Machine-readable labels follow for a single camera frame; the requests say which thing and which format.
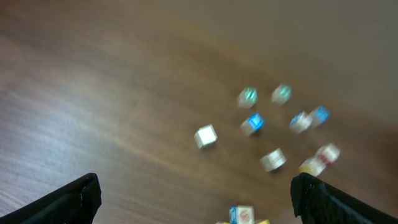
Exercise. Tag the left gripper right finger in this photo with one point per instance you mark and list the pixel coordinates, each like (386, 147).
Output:
(317, 202)

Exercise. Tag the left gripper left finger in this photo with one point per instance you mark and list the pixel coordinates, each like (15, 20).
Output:
(76, 202)

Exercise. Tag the blue block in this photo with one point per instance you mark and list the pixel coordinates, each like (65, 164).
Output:
(253, 124)
(319, 115)

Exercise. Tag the yellow sided picture block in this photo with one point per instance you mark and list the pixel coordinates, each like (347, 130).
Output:
(313, 166)

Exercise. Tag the red M block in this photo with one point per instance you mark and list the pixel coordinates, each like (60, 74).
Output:
(328, 154)

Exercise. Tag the white teal block centre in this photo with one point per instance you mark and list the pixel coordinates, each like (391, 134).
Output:
(273, 160)

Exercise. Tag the white block upper middle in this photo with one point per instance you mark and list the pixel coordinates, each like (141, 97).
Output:
(300, 122)

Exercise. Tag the green Z block top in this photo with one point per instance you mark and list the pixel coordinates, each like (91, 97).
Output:
(281, 94)

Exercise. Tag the green z block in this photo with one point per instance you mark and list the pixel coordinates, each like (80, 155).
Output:
(281, 94)
(247, 98)

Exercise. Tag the green Z block left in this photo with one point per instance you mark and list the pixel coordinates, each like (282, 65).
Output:
(247, 98)

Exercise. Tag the white green block far left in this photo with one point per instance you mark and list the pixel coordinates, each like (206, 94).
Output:
(205, 136)

